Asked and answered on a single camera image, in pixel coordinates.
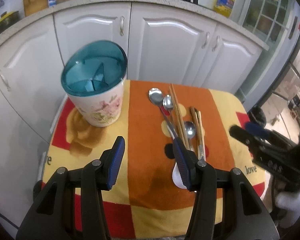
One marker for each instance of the yellow cooking oil bottle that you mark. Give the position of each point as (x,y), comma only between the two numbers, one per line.
(224,7)

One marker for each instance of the light wooden chopstick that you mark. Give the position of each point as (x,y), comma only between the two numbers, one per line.
(179,115)
(178,122)

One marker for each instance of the steel spoon short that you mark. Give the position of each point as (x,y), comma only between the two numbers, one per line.
(190,132)

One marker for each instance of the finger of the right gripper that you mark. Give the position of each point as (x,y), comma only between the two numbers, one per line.
(271,136)
(242,134)

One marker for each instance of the small steel spoon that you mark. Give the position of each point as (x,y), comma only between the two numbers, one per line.
(168,107)

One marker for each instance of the orange yellow patterned mat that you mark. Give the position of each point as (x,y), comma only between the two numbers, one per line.
(145,202)

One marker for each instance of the pale bamboo chopstick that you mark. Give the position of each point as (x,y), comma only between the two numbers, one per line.
(202,133)

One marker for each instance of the large steel spoon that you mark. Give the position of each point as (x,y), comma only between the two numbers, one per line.
(156,97)

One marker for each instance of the black yellow casserole pot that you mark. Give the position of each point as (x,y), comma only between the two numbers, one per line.
(8,19)

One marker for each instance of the floral utensil holder teal rim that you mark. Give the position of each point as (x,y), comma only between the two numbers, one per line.
(94,79)

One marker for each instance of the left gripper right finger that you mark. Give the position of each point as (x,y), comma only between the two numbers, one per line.
(226,205)

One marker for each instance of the white kitchen cabinets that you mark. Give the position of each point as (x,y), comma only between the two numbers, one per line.
(163,45)

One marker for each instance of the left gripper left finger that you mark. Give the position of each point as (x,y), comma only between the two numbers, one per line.
(70,205)

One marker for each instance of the right hand white glove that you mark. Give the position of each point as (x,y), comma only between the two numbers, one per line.
(289,201)

